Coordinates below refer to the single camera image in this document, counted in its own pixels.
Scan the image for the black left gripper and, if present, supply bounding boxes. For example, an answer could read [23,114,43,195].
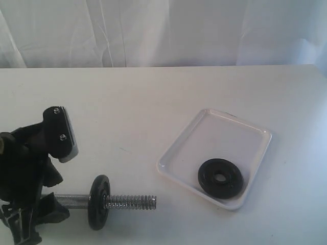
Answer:
[1,122,70,240]

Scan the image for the silver threaded dumbbell bar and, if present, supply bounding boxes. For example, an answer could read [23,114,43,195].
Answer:
[41,194,157,210]

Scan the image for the white backdrop curtain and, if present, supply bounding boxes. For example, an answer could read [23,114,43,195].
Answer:
[1,1,326,71]

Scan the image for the white rectangular plastic tray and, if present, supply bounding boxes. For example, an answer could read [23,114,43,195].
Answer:
[157,109,272,210]

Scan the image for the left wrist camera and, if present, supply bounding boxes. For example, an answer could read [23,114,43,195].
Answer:
[42,106,79,163]

